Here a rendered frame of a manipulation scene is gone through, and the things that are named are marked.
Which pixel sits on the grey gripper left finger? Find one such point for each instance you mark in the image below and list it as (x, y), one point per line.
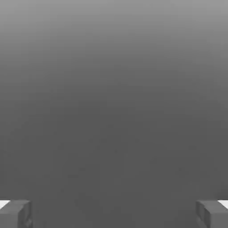
(12, 214)

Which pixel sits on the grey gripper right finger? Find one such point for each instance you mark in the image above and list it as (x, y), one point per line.
(213, 215)

